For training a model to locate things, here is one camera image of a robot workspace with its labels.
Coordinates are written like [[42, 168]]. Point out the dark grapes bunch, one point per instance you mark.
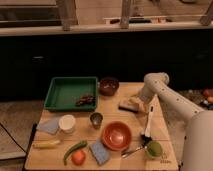
[[85, 100]]

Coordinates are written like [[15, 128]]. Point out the green cup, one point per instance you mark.
[[153, 149]]

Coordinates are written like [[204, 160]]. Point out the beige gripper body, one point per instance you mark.
[[142, 106]]

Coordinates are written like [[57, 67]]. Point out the green chili pepper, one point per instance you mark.
[[72, 149]]

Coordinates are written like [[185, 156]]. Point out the green plastic tray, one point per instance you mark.
[[65, 92]]

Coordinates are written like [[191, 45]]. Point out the small metal cup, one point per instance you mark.
[[96, 120]]

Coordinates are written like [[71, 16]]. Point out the orange carrot piece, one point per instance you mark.
[[78, 157]]

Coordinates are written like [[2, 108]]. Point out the dark red bowl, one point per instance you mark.
[[108, 86]]

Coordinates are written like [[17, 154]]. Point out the blue sponge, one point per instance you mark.
[[99, 152]]

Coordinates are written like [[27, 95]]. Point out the grey blue cloth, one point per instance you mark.
[[50, 126]]

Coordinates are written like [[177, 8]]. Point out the white paper cup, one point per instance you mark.
[[67, 123]]

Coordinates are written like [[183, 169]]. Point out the whiteboard eraser block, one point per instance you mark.
[[129, 105]]

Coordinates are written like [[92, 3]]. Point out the white handled brush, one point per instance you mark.
[[145, 134]]

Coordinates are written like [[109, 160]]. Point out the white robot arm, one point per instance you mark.
[[198, 144]]

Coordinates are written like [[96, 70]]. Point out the orange bowl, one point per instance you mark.
[[116, 136]]

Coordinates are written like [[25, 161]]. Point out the metal spoon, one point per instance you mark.
[[126, 154]]

